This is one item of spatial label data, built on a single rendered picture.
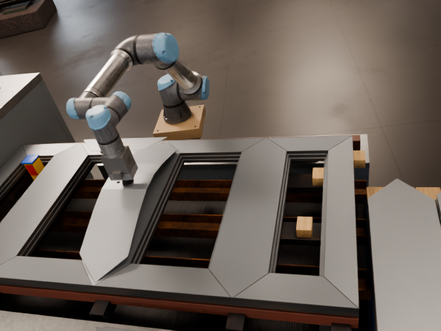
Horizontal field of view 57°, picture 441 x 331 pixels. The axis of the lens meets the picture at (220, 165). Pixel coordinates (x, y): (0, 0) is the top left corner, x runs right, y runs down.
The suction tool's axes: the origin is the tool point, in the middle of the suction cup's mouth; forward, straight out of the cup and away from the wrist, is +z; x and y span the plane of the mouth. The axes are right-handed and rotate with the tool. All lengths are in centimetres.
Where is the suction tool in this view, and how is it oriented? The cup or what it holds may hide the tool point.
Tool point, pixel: (128, 184)
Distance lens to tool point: 152.5
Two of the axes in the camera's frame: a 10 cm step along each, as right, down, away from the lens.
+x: 1.6, -6.5, 7.4
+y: 9.7, -0.5, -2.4
